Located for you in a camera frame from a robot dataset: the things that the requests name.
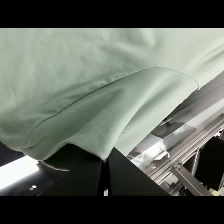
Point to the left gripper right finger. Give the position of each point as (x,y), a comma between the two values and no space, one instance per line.
(130,178)

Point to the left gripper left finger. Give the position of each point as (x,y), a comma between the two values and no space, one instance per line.
(80,176)

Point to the silver frame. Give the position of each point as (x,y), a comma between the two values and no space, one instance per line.
(186,160)

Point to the pale green T-shirt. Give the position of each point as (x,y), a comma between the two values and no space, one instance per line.
(93,86)

